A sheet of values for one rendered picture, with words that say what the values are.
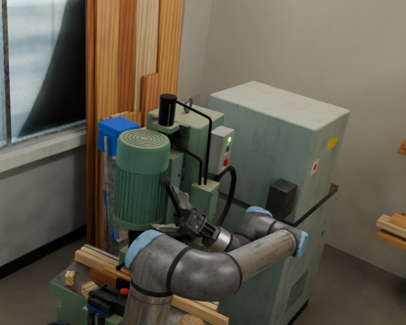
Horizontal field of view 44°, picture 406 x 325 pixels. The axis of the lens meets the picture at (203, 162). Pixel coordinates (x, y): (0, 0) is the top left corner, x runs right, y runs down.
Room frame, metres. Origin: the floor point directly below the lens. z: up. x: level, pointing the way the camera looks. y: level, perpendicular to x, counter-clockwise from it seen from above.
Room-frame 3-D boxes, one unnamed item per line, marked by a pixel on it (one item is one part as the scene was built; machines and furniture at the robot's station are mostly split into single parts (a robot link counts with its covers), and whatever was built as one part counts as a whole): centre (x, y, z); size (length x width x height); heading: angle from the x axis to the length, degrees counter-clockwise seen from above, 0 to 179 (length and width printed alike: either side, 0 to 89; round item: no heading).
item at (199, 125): (1.80, 0.09, 1.16); 0.22 x 0.22 x 0.72; 66
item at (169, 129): (1.66, 0.15, 1.53); 0.08 x 0.08 x 0.17; 66
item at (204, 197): (1.67, -0.02, 1.22); 0.09 x 0.08 x 0.15; 156
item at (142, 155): (1.53, 0.20, 1.35); 0.18 x 0.18 x 0.31
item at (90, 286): (1.44, 0.34, 0.92); 0.05 x 0.05 x 0.04; 48
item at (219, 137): (1.77, -0.06, 1.40); 0.10 x 0.06 x 0.16; 156
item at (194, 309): (1.50, 0.14, 0.92); 0.67 x 0.02 x 0.04; 66
